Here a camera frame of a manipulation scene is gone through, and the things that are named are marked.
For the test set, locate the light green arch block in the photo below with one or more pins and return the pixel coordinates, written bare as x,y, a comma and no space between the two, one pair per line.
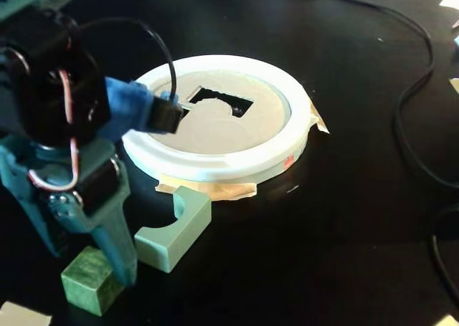
186,233

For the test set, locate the small beige masking tape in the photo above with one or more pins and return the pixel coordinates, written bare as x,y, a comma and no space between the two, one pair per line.
319,122

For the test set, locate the wide beige masking tape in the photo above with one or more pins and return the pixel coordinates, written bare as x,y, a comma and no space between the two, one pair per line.
229,191

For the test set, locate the black cylindrical camera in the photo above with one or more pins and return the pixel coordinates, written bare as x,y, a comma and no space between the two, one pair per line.
165,116

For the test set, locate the cardboard insert with shape holes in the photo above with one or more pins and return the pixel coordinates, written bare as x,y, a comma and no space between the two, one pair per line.
222,132

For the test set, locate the white round container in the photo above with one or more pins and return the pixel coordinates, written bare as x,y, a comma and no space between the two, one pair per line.
215,169

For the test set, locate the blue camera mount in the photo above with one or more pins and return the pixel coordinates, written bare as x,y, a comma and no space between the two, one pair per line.
125,104

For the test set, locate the teal gripper with servo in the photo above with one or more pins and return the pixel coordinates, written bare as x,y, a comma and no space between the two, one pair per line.
91,211

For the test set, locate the white paper sheet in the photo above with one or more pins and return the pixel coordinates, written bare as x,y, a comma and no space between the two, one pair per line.
21,315

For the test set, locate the dark green wooden cube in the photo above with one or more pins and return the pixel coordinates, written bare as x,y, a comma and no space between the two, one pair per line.
82,286

